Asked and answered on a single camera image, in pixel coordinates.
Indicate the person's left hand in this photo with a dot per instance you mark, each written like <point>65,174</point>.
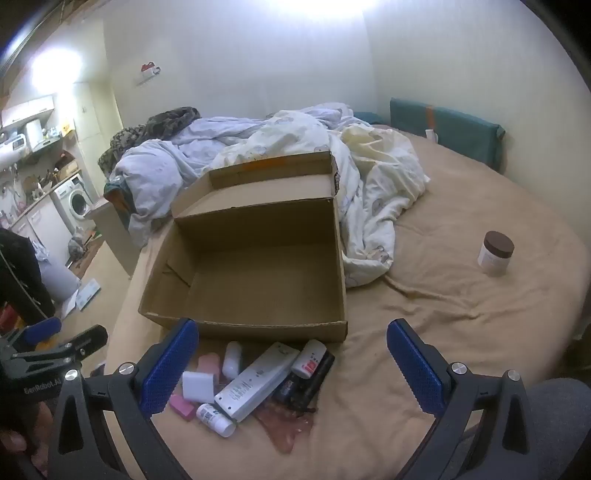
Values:
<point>16,441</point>

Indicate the black flashlight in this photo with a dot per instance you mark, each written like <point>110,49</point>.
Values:
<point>321,374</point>

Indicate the white printed duvet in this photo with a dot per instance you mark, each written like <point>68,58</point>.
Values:
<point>369,184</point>

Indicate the small white printed bottle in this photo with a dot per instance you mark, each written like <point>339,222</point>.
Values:
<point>214,419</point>

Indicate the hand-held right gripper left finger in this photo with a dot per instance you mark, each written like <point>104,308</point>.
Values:
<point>168,369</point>

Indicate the white washing machine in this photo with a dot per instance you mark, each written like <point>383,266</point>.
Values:
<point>76,198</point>

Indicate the plain white tube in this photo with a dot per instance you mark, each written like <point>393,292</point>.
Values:
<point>232,362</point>

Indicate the white bag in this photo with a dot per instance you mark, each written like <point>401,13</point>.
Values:
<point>60,281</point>

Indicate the white bottle with red label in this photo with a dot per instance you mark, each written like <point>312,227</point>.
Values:
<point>308,360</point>

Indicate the white wall cabinet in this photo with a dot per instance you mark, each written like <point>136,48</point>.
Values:
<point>27,110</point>

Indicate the black garment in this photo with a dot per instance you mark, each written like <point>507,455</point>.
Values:
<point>23,277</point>

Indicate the white book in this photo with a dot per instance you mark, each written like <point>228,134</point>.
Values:
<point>88,294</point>

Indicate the teal cloth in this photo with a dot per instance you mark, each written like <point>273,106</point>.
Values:
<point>115,191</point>

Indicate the teal headboard cushion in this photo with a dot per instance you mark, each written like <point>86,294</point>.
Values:
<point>461,134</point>

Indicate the dark patterned blanket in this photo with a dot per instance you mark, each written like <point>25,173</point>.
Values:
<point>171,120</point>

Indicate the white square case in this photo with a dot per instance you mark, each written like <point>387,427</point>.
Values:
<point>199,386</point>

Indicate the small pink box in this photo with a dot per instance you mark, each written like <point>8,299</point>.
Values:
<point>181,406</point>

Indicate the wooden nightstand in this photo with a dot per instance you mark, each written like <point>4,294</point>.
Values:
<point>115,230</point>

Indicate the white jar with brown lid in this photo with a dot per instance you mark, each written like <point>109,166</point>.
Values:
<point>494,258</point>

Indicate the cardboard box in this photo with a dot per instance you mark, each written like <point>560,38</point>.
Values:
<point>258,277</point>

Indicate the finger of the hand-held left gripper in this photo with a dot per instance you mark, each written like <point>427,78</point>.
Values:
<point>83,341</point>
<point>41,330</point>

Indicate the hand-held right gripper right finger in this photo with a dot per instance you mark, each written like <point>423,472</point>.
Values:
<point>415,369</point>

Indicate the white remote control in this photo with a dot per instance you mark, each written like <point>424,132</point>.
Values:
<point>254,383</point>

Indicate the white water heater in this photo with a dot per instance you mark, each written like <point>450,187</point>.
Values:
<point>11,150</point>

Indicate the grey bundle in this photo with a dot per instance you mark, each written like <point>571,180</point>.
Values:
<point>76,244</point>

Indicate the white kitchen counter cabinet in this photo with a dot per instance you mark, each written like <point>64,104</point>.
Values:
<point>41,226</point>

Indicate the white charger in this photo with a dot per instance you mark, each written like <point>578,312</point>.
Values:
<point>431,134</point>

